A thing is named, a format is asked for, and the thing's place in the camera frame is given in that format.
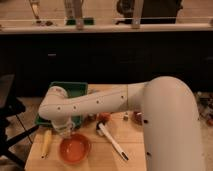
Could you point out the black chair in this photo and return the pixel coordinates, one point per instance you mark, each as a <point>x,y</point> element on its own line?
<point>10,106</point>

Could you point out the white handled kitchen tool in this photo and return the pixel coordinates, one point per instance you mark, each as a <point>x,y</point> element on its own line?
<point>101,129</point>

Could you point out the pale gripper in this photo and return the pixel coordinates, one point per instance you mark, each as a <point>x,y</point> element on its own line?
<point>63,125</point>

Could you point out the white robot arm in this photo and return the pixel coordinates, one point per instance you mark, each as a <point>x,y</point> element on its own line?
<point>172,130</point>

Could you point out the green plastic tray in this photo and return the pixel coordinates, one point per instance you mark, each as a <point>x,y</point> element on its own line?
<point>73,89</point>

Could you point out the small seasoning bottle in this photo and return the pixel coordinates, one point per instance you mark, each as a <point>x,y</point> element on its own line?
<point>125,116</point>

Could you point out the small metal cup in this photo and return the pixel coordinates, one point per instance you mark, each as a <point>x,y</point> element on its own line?
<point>91,117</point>

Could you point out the red orange bowl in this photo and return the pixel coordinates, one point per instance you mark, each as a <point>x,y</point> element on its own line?
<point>75,149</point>

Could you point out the dark red bowl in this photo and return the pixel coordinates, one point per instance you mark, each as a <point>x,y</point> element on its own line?
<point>137,118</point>

